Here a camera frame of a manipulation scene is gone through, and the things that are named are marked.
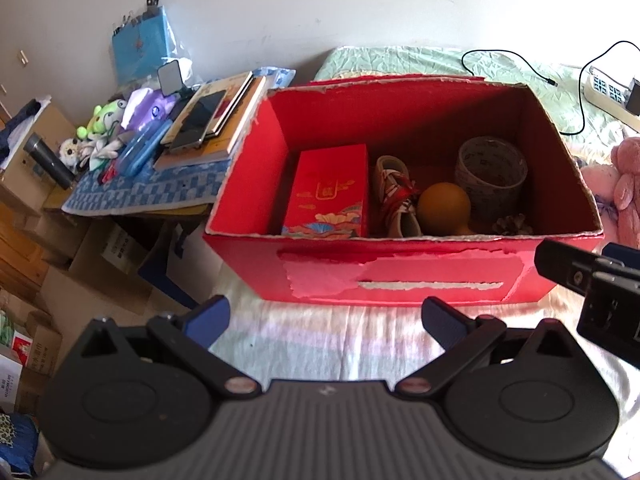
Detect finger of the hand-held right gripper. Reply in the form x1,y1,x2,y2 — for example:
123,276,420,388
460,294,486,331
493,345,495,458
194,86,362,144
534,239,618,293
602,242,640,268

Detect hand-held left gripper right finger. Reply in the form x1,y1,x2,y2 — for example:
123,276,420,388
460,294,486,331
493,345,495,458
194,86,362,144
395,296,576,396

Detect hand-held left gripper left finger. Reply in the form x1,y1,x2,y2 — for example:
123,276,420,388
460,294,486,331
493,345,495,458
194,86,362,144
75,295,262,396

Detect large red cardboard box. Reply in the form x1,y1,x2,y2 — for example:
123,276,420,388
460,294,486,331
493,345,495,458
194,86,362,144
202,74,606,307

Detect brown pine cone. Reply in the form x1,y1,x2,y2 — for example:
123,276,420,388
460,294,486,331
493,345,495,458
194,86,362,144
491,213,535,236

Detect brown wooden gourd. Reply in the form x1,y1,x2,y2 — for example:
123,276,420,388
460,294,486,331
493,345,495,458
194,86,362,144
417,181,476,237

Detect small white red shoe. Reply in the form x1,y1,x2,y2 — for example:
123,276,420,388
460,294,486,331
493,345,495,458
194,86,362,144
372,155,423,238

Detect small red gift box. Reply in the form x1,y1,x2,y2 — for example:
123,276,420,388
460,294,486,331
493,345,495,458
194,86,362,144
281,144,371,238

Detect dark pink teddy bear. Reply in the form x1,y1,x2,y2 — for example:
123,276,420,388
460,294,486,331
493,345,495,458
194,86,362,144
612,136,640,233

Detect printed cardboard box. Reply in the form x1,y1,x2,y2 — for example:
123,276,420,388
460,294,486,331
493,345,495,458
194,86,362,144
67,220,168,291

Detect pale striped bed sheet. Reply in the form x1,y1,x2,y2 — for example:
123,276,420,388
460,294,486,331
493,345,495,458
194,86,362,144
207,275,640,461

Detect white power strip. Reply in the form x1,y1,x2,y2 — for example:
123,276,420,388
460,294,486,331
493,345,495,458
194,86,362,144
586,66,640,121

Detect stack of books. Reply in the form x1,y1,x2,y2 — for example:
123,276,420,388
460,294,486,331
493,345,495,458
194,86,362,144
152,76,268,171

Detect red-label cardboard box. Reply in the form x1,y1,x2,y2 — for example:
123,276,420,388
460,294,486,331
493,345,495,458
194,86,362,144
10,310,63,376

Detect blue pencil case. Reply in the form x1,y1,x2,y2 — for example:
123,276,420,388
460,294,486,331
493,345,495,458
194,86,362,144
114,119,173,177

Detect white plush toy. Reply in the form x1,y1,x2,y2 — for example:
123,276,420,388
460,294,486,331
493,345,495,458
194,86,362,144
90,135,126,171

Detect brown cardboard boxes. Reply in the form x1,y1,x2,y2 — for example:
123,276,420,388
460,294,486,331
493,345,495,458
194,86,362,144
0,210,51,306

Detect black phone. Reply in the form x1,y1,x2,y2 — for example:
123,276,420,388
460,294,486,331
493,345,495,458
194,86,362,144
169,90,227,153

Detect panda plush toy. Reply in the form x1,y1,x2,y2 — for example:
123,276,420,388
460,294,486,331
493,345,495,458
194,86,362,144
57,139,93,171

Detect purple plush toy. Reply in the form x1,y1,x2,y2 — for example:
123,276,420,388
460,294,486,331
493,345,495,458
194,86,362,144
122,87,178,126

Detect silver-edged book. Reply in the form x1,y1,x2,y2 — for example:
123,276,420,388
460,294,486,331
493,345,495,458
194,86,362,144
160,71,253,153

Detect black thermos bottle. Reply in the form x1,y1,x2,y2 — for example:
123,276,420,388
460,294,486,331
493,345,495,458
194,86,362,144
22,132,76,191

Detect green frog plush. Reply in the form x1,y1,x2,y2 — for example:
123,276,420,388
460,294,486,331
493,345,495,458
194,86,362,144
75,100,128,146

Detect green bear-print blanket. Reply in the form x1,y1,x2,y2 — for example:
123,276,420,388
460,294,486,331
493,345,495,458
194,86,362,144
312,46,640,161

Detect navy cloth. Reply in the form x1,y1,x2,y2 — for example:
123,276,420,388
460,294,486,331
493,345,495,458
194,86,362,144
0,100,51,161

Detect blue gift bag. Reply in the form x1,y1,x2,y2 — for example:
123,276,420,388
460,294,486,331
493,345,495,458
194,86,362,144
110,0,173,86

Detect black cable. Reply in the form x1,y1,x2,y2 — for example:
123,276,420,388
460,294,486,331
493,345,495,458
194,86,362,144
461,40,640,137

